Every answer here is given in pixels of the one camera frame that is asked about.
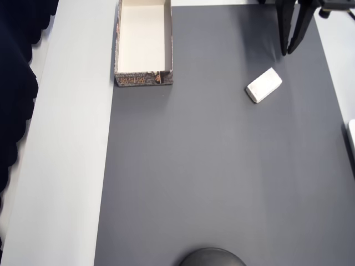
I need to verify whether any white rectangular block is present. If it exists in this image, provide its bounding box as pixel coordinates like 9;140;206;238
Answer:
245;67;283;105

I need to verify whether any black round-base camera stand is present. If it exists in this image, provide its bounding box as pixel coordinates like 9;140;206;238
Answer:
177;247;247;266

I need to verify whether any navy blue curtain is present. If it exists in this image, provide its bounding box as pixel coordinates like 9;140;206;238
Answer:
0;0;60;250

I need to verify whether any black gripper camera module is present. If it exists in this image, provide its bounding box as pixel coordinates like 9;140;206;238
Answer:
316;0;355;19

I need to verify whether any stone-print cardboard box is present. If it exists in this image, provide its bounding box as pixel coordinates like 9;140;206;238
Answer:
114;0;175;88

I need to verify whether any grey desk mat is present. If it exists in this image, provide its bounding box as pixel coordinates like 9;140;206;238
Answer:
93;4;355;266

